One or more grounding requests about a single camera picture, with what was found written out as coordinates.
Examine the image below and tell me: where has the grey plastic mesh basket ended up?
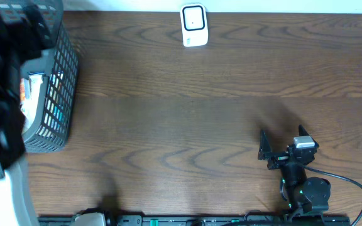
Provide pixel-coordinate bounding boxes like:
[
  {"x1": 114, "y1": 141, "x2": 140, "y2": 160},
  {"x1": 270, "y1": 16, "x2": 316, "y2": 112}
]
[{"x1": 0, "y1": 1, "x2": 79, "y2": 153}]

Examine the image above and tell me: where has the teal tissue pack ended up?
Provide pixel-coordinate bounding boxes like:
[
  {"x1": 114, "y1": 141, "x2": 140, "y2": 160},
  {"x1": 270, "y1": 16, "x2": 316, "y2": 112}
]
[{"x1": 19, "y1": 73, "x2": 45, "y2": 133}]

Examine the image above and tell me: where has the orange tissue pack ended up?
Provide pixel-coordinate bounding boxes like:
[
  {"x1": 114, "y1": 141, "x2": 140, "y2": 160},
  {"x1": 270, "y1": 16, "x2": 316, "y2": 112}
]
[{"x1": 20, "y1": 78, "x2": 31, "y2": 102}]

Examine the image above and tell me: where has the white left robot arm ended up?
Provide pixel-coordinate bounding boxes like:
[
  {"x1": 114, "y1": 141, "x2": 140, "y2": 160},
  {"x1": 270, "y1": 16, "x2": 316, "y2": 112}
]
[{"x1": 0, "y1": 1, "x2": 55, "y2": 225}]

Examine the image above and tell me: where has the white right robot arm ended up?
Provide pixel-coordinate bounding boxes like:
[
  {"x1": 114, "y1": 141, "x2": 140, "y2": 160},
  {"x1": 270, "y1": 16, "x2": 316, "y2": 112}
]
[{"x1": 258, "y1": 125, "x2": 331, "y2": 222}]

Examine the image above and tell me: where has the white barcode scanner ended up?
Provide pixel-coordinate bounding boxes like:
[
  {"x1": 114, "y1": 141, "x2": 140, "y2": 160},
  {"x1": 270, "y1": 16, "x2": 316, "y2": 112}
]
[{"x1": 180, "y1": 3, "x2": 209, "y2": 47}]

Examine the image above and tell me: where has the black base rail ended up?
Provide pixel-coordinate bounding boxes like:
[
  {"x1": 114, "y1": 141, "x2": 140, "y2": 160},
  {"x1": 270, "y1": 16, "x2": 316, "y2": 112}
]
[{"x1": 38, "y1": 213, "x2": 351, "y2": 226}]

